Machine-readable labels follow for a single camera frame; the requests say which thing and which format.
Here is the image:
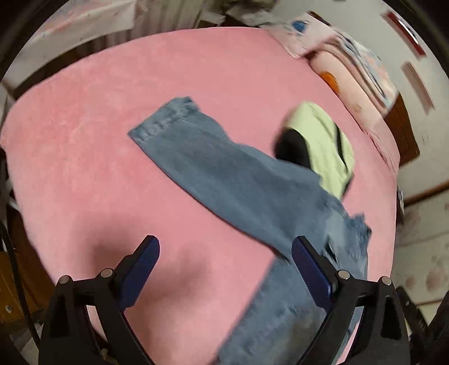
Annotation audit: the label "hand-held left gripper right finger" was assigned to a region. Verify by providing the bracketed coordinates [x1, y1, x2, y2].
[291, 235, 412, 365]

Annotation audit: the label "black cable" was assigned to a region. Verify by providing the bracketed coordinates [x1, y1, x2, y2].
[0, 221, 43, 352]

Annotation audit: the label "blue denim jeans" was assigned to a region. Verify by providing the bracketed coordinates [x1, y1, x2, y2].
[128, 96, 372, 365]

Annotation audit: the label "embroidered white pillow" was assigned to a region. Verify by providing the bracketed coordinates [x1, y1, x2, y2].
[270, 14, 337, 58]

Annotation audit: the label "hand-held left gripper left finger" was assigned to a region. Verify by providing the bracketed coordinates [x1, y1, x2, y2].
[38, 235, 161, 365]

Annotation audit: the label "flower-print wardrobe door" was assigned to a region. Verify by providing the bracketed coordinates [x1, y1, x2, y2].
[396, 195, 449, 306]

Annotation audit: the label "pink wooden wall shelf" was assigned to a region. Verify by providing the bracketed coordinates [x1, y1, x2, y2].
[402, 61, 434, 113]
[386, 10, 427, 57]

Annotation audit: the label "pink quilt with orange print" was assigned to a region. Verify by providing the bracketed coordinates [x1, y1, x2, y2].
[309, 49, 386, 118]

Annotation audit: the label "light green and black garment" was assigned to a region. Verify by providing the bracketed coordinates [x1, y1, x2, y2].
[274, 101, 356, 200]

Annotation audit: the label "floral folded quilt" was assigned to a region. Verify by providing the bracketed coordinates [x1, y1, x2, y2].
[333, 31, 400, 109]

